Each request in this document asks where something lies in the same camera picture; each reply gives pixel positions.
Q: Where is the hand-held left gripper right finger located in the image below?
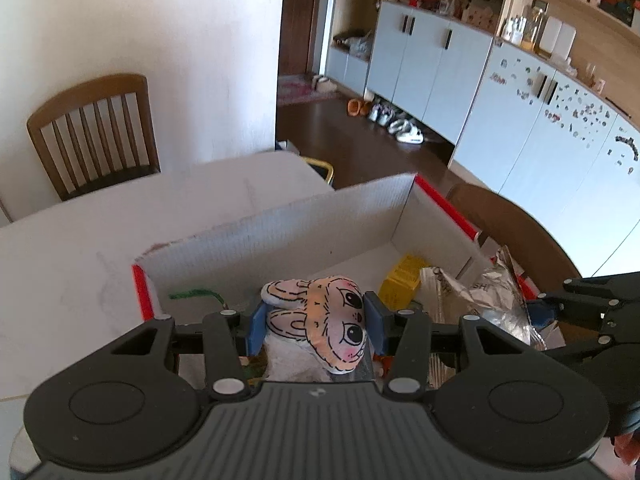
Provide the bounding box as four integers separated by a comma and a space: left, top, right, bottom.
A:
363, 290, 546, 401

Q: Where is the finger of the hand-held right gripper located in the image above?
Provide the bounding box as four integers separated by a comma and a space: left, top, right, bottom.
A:
545, 334, 640, 386
525, 271, 640, 333

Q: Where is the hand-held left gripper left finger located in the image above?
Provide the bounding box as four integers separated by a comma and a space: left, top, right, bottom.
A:
110, 300, 268, 401

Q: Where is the yellow small box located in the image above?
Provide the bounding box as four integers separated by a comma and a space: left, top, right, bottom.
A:
378, 255, 428, 311

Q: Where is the bunny plush toy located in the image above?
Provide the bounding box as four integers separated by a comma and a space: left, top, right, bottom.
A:
260, 275, 375, 383

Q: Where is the silver foil packet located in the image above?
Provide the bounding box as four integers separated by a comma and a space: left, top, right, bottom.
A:
419, 246, 546, 351

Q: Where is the red cardboard shoe box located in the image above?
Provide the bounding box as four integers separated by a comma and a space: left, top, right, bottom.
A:
131, 172, 568, 391

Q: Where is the green tassel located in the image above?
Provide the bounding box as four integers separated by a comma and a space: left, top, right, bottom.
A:
169, 287, 226, 307

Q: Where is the brown wooden chair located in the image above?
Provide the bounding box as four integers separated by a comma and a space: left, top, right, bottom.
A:
26, 74, 162, 202
445, 182, 583, 281

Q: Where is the yellow-rimmed bin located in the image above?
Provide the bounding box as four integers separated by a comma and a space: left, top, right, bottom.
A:
305, 156, 335, 186

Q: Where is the pink patterned rug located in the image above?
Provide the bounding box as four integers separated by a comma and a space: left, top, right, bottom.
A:
277, 74, 341, 106

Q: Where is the white storage canister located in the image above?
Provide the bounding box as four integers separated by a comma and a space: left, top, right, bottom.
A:
540, 15, 576, 61

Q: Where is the grey bag in cabinet nook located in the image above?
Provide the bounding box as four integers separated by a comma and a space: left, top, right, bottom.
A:
332, 32, 373, 58

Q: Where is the clear glass jar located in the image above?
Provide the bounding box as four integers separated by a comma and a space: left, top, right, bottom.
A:
530, 5, 548, 51

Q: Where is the dark brown door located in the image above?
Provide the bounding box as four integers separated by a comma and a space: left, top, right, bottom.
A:
277, 0, 341, 81

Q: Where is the pale blue wall cabinet unit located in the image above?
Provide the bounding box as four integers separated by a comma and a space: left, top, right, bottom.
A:
325, 0, 640, 276

